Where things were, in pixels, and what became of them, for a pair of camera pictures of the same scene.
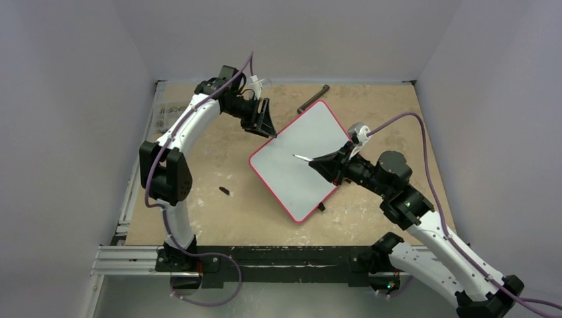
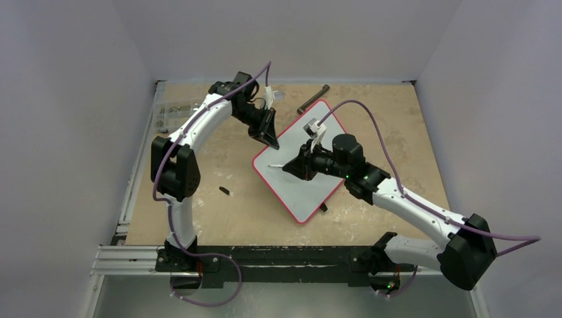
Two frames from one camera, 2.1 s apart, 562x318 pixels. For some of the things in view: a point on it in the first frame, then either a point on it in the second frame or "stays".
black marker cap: x=224 y=190 stays
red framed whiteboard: x=300 y=187 stays
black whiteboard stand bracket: x=325 y=88 stays
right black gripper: x=341 y=161 → x=308 y=161
